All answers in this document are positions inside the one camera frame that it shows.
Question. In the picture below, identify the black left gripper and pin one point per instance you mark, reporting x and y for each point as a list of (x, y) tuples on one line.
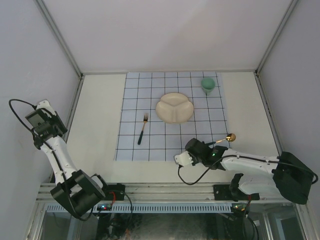
[(57, 118)]

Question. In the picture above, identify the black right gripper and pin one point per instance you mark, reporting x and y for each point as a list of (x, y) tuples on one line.
[(195, 161)]

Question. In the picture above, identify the gold spoon green handle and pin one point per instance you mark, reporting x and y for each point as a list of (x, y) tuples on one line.
[(231, 137)]

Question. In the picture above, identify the cream divided plate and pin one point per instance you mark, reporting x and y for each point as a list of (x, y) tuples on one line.
[(174, 108)]

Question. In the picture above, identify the white black-grid tablecloth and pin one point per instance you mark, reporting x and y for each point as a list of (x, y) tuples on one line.
[(161, 141)]

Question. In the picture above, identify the gold fork green handle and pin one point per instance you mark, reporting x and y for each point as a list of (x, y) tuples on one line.
[(145, 120)]

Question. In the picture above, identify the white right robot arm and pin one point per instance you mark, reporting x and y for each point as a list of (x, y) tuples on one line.
[(254, 175)]

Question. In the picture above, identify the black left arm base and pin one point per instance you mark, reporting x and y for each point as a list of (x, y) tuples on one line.
[(114, 191)]

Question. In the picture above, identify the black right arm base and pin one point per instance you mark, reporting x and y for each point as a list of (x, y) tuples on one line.
[(226, 192)]

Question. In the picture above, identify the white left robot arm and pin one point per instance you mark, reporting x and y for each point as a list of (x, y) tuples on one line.
[(74, 190)]

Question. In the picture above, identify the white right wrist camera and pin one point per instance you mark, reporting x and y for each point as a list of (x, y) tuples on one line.
[(183, 159)]

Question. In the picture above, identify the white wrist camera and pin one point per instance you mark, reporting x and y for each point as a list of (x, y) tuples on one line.
[(183, 159), (44, 104)]

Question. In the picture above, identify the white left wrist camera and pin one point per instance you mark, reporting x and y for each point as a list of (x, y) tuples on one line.
[(44, 104)]

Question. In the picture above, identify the aluminium enclosure frame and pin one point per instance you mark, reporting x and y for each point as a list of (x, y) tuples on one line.
[(107, 39)]

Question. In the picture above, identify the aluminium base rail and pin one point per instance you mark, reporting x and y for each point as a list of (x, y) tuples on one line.
[(164, 192)]

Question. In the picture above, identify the blue slotted cable duct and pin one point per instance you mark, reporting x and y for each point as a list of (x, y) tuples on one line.
[(156, 208)]

